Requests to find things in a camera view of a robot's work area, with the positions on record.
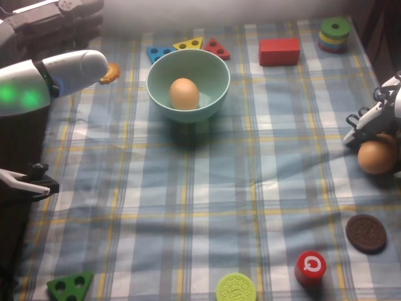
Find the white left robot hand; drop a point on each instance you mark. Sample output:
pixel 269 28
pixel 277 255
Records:
pixel 72 69

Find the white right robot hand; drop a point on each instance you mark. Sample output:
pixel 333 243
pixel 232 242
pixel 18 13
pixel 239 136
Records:
pixel 372 116

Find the brown egg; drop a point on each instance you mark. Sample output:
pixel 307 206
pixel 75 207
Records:
pixel 185 94
pixel 376 158

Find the mint green bowl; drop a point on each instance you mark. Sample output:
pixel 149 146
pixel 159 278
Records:
pixel 188 62

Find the tan round biscuit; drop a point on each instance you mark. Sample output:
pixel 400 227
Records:
pixel 112 73

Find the blue triangle block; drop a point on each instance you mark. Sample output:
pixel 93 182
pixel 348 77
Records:
pixel 155 56

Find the red rectangular block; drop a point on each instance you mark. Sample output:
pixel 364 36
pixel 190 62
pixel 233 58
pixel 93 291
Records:
pixel 279 51

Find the chocolate sandwich cookie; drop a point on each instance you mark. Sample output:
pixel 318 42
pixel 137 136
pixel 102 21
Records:
pixel 366 233

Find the yellow triangle block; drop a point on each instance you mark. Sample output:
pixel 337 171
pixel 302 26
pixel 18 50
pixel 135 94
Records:
pixel 191 42

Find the red triangle block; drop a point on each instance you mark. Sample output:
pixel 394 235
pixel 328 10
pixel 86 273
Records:
pixel 219 51

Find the red cylinder block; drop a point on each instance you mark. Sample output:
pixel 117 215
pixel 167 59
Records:
pixel 310 268

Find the blue plaid cloth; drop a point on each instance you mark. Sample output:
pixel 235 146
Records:
pixel 200 194

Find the green sandwich cookie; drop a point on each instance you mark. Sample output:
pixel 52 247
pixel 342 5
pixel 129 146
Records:
pixel 236 288

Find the green triangle block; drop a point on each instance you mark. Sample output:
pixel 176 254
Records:
pixel 70 291

